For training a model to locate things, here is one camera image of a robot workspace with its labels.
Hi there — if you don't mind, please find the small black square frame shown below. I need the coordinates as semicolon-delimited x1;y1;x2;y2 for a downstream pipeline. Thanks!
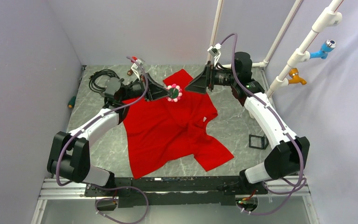
248;134;269;150

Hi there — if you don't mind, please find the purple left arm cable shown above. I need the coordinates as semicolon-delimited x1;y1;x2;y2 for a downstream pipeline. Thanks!
55;56;150;224

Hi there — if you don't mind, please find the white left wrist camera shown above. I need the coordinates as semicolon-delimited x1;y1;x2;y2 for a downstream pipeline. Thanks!
130;56;144;78

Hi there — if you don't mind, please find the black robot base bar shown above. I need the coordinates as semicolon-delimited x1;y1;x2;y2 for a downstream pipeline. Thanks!
84;175;268;208

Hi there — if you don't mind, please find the pink flower plush brooch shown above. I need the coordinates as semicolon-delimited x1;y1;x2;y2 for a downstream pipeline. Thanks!
166;84;183;102

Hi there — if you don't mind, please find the blue pipe tap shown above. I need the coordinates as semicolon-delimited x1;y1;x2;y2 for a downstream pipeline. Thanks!
310;40;336;59

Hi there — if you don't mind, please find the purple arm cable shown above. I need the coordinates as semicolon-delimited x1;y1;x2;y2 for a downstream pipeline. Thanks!
219;33;308;217
55;56;150;224

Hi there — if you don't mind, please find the red t-shirt garment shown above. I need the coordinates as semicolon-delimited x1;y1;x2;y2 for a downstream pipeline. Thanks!
124;69;234;179

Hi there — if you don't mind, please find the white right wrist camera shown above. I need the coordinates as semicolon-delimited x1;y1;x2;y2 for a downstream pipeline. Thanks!
207;43;221;65

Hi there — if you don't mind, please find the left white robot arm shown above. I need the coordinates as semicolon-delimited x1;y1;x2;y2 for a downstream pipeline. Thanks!
47;74;172;196

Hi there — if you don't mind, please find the green handle tool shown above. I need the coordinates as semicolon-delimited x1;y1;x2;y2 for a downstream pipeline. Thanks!
67;96;76;109

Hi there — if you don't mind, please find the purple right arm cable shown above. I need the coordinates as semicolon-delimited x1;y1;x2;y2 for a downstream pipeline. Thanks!
219;33;308;217

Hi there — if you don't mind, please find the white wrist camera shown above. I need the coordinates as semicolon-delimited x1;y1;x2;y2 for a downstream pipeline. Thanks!
130;56;144;78
207;43;221;65

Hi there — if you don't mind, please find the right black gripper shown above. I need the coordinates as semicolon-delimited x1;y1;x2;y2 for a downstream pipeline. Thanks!
184;61;237;95

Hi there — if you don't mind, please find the coiled black cable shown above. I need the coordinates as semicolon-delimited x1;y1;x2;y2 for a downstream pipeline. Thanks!
88;69;121;92

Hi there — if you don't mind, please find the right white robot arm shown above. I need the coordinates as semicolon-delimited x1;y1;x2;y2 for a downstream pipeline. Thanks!
185;52;310;194

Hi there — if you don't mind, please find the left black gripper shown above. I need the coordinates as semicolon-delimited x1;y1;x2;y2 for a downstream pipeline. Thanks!
120;73;172;102

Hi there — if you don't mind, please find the orange pipe tap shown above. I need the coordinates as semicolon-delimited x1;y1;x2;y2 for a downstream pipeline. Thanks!
288;68;307;85

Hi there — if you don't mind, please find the white pvc pipe frame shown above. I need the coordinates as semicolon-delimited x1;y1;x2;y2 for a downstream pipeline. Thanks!
209;0;345;98

